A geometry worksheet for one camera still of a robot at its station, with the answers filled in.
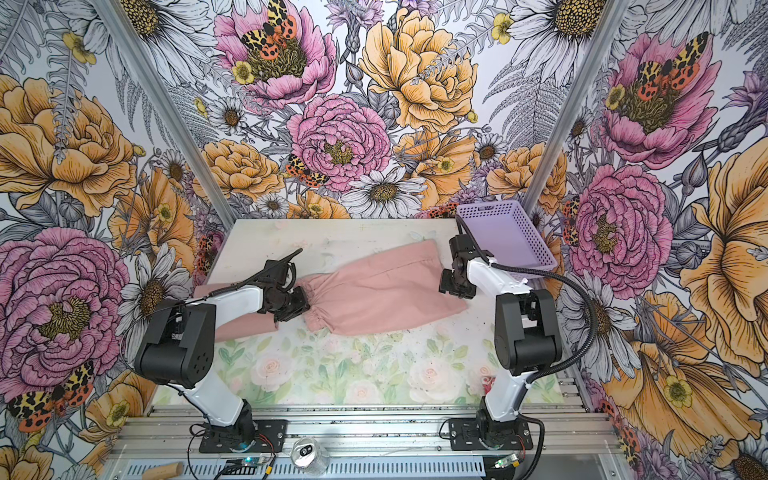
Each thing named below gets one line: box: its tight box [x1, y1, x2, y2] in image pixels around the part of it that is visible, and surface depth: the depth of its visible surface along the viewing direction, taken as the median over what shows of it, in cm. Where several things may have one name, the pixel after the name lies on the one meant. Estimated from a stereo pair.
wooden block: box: [142, 462, 183, 480], surface depth 69 cm
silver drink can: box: [291, 437, 330, 475], surface depth 62 cm
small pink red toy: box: [482, 376, 496, 395], surface depth 81 cm
